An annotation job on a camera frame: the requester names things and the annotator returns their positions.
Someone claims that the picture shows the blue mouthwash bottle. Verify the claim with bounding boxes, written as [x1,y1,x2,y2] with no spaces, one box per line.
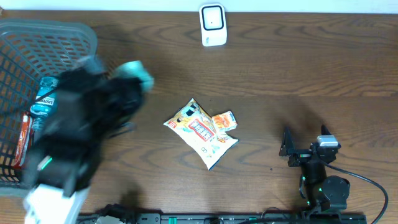
[29,77,59,131]

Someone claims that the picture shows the light teal snack packet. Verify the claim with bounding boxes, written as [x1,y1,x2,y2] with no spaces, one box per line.
[113,60,154,92]

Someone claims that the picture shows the small orange snack packet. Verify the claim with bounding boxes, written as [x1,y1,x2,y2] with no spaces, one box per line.
[211,111,238,132]

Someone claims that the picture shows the red orange snack bar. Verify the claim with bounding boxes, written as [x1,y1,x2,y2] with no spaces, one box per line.
[12,111,33,169]

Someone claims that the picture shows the large yellow snack bag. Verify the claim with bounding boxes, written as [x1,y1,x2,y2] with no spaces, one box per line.
[164,98,238,170]

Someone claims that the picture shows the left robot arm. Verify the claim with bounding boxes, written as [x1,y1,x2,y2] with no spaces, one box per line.
[23,67,154,223]

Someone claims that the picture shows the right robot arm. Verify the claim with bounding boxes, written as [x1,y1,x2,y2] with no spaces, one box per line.
[279,125,350,221]

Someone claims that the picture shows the white barcode scanner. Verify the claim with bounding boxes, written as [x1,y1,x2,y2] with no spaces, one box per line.
[199,3,228,47]

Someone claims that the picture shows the grey plastic shopping basket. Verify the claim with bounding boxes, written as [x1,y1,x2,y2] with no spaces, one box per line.
[1,19,98,197]

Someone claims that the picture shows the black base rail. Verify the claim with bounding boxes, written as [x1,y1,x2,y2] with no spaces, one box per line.
[76,213,367,224]

